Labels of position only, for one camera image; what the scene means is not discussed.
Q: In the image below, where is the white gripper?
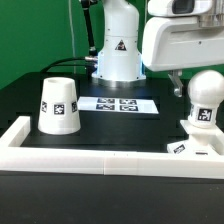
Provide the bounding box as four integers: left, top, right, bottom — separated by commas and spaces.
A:
142, 17, 224, 97

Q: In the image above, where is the white lamp bulb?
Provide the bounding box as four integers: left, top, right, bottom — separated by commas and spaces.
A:
188, 70, 224, 128

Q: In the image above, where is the white lamp base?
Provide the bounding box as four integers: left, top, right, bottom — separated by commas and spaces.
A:
167, 120, 224, 157

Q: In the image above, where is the white conical lamp shade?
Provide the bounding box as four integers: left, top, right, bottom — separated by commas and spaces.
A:
38, 77, 81, 135

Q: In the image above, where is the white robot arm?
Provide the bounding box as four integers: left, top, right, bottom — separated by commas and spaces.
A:
92, 0, 224, 97

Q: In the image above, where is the white marker sheet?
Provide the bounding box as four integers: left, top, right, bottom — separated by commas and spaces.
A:
78, 96, 158, 114

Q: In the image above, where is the white U-shaped fence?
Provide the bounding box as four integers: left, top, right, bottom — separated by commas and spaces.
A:
0, 116, 224, 179

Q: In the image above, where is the black cable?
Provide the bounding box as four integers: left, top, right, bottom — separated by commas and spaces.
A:
40, 0, 100, 73

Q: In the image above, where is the white cable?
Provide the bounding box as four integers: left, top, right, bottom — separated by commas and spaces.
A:
67, 0, 78, 74

